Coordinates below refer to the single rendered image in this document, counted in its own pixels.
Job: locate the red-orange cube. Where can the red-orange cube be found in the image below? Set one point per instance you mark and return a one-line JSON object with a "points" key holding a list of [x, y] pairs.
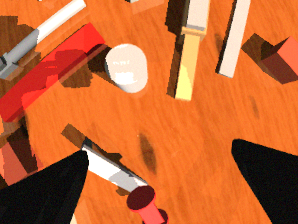
{"points": [[18, 160], [282, 60]]}

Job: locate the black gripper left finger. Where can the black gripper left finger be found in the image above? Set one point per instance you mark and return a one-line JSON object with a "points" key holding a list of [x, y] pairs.
{"points": [[49, 196]]}

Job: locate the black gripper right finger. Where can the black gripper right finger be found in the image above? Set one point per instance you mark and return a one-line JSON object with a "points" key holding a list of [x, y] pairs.
{"points": [[273, 177]]}

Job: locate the red rectangular block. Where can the red rectangular block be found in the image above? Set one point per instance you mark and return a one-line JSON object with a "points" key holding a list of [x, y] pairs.
{"points": [[48, 71]]}

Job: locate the white flat bar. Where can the white flat bar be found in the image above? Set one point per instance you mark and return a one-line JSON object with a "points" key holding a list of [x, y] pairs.
{"points": [[234, 39]]}

